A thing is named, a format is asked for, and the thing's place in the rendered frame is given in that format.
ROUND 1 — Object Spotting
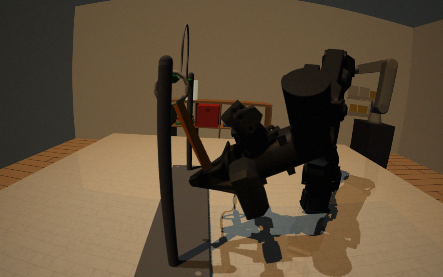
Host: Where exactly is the orange handle with grey loop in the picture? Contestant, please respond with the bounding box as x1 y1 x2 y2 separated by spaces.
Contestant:
154 70 213 171

